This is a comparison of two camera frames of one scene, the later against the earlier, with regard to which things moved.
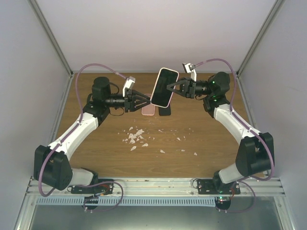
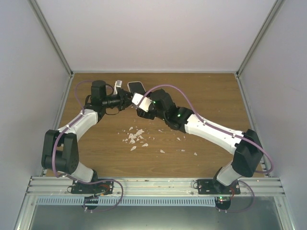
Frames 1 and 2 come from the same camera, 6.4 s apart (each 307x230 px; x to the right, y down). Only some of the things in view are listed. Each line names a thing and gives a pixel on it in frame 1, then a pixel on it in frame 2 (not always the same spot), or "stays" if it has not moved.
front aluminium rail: [264, 187] stays
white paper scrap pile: [136, 135] stays
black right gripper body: [191, 92] -> [143, 114]
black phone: [164, 87] -> [136, 87]
